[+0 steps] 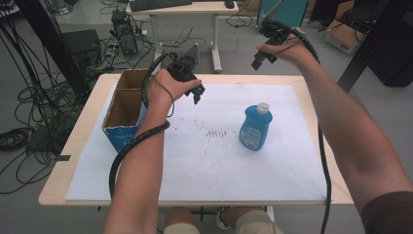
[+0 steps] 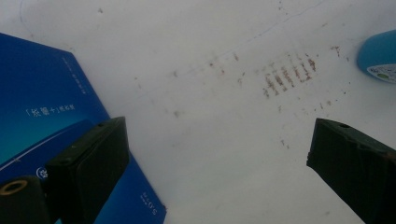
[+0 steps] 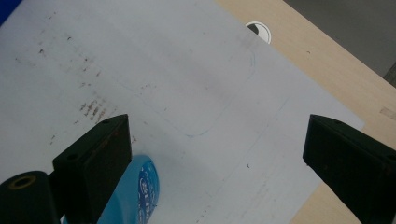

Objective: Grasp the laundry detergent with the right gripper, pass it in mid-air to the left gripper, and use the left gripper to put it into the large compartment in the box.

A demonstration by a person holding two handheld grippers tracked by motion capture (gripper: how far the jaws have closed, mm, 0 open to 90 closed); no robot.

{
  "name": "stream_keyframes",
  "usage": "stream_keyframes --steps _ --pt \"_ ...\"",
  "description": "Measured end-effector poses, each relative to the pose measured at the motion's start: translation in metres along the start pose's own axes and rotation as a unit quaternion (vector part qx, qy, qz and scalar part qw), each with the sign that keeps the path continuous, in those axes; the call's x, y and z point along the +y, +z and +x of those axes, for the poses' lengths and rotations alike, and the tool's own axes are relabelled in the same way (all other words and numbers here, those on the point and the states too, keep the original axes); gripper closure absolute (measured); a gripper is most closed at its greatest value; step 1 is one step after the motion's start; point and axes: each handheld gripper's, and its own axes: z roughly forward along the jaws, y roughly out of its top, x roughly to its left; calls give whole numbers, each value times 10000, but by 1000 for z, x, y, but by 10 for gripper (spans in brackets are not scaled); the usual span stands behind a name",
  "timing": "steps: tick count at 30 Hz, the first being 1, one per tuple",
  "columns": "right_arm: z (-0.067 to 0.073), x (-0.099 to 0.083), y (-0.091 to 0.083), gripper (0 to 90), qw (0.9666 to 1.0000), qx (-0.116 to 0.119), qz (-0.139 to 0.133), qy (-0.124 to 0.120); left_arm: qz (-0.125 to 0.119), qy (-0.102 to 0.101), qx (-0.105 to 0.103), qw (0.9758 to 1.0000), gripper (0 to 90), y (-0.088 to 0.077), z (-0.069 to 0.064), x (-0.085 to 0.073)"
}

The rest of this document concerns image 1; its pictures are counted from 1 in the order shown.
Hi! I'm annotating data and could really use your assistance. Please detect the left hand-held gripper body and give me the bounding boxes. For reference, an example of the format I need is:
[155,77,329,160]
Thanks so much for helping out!
[166,43,201,82]

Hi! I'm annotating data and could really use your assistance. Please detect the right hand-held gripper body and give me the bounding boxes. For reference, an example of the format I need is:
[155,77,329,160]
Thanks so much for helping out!
[258,19,296,47]

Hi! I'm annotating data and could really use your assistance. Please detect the blue bottle with white cap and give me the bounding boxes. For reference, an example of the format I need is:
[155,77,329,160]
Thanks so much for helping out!
[238,101,274,152]

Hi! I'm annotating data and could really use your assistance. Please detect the blue cardboard box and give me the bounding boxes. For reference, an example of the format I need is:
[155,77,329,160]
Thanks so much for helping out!
[101,68,151,154]

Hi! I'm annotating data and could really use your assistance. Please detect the person's left hand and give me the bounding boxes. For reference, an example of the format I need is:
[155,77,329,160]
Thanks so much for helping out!
[146,68,203,110]

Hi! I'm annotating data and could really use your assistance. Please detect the person's right hand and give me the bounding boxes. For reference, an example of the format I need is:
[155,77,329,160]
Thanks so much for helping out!
[255,30,316,71]

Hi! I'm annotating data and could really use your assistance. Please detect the teal cabinet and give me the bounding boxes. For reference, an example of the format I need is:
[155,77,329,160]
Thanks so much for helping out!
[256,0,310,33]

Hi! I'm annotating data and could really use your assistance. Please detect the white desk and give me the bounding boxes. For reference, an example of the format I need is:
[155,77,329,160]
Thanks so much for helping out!
[126,0,240,74]

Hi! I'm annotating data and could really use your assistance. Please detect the brown cardboard box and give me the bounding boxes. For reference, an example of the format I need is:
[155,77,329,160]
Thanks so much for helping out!
[324,0,368,55]

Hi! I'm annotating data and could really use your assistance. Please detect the black keyboard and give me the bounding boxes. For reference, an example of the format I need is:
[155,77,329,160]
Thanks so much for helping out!
[130,0,193,13]

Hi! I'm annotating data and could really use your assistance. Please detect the white paper sheet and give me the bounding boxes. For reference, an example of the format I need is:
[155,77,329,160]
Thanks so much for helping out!
[64,83,329,203]

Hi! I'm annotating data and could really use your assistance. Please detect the black equipment box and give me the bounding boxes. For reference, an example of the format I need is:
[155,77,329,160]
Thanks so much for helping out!
[61,28,102,67]

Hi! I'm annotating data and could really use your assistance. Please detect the large black case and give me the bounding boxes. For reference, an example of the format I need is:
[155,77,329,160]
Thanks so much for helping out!
[366,0,413,88]

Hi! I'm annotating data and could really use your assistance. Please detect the white shoe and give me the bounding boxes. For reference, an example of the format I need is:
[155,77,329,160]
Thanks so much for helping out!
[216,207,232,230]

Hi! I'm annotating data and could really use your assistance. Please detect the person's left leg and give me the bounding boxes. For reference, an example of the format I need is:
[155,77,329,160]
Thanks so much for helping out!
[163,207,202,234]

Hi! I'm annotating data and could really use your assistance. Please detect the person's leg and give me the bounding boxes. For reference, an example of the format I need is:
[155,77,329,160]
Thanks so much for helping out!
[163,207,202,234]
[223,206,284,234]

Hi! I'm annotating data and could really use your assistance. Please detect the black metal stand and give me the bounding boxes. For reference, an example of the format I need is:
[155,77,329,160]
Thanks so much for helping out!
[14,0,93,98]

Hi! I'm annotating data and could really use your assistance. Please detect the person's right leg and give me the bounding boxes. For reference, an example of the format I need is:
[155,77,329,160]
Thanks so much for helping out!
[223,206,284,234]

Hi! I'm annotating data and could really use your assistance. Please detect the brown shirt sleeve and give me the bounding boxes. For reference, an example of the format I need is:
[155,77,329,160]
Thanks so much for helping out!
[359,190,413,234]

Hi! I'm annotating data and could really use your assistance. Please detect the black spiral-wrapped left gripper cable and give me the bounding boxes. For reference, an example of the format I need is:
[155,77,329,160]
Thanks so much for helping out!
[108,52,176,199]

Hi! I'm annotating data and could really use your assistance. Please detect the black slanted metal post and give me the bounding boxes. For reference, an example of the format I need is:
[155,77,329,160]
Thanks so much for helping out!
[336,0,413,94]

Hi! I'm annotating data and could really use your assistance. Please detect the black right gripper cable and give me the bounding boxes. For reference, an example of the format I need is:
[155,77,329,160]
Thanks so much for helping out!
[290,27,333,234]

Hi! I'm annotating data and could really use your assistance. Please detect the tangle of black floor cables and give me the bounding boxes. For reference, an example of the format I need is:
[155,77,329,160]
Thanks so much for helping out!
[0,19,82,196]

